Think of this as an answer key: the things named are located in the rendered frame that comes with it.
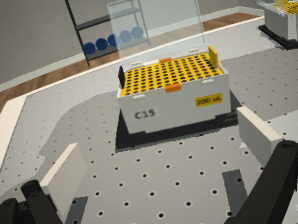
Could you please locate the grey flat base plate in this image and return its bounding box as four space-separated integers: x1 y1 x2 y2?
0 18 298 224

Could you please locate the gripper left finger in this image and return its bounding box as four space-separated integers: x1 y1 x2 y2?
0 143 87 224

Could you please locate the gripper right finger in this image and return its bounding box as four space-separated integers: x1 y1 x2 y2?
224 106 298 224

